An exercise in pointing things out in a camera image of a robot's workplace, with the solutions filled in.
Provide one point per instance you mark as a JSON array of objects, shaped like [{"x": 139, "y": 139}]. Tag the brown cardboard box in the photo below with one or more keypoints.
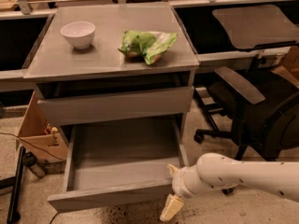
[{"x": 39, "y": 137}]

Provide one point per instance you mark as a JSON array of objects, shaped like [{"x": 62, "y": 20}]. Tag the dark bottle on floor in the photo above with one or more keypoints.
[{"x": 30, "y": 161}]

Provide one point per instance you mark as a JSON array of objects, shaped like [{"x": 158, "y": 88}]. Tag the black office chair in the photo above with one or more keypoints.
[{"x": 264, "y": 106}]

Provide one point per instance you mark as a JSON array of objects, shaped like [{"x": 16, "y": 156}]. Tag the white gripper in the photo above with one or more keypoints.
[{"x": 178, "y": 184}]

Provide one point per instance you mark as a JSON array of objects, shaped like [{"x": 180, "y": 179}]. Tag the grey top drawer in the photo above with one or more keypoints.
[{"x": 114, "y": 106}]

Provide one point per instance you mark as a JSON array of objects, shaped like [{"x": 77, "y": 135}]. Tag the grey drawer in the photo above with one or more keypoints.
[
  {"x": 114, "y": 106},
  {"x": 120, "y": 161}
]

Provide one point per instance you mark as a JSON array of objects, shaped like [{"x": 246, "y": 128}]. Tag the black stand leg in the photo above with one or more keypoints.
[{"x": 14, "y": 182}]

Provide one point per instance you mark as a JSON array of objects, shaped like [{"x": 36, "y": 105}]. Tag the grey drawer cabinet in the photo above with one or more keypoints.
[{"x": 61, "y": 71}]

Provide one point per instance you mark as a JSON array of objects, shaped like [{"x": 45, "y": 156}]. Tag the green chip bag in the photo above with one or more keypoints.
[{"x": 148, "y": 45}]

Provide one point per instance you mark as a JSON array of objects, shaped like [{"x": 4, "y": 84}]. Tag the white ceramic bowl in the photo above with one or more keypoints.
[{"x": 79, "y": 34}]

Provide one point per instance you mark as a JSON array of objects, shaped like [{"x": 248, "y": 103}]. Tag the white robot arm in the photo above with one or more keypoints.
[{"x": 215, "y": 171}]

